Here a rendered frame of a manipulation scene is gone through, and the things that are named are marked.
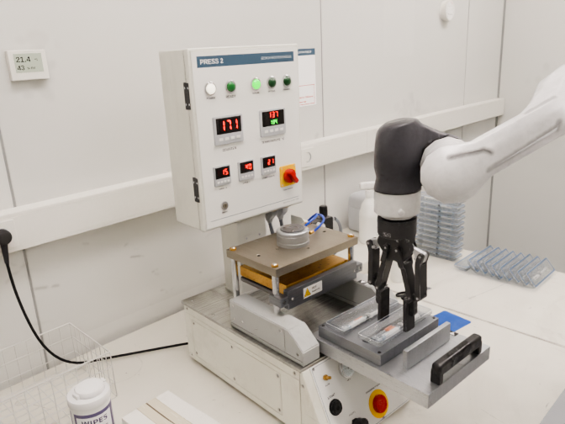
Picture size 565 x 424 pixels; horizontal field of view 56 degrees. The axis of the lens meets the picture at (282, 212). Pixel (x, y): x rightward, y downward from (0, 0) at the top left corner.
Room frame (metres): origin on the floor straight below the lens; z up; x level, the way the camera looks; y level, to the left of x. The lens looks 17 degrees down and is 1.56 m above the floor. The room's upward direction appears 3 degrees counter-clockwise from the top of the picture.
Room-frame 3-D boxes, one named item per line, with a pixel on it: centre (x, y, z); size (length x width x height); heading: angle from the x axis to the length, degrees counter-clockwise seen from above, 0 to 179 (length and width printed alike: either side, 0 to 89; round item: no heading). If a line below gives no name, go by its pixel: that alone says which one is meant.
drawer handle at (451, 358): (0.86, -0.32, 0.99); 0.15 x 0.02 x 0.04; 131
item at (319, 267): (1.20, -0.03, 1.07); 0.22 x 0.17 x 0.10; 131
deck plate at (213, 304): (1.22, 0.00, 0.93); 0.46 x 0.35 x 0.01; 41
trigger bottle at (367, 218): (2.01, -0.35, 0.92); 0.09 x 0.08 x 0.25; 93
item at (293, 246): (1.24, -0.02, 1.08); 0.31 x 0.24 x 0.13; 131
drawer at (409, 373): (0.97, -0.22, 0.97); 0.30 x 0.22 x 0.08; 41
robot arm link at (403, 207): (0.99, -0.22, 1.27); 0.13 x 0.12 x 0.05; 132
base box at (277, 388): (1.20, -0.04, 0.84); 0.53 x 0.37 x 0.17; 41
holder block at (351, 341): (1.00, -0.19, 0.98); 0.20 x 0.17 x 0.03; 131
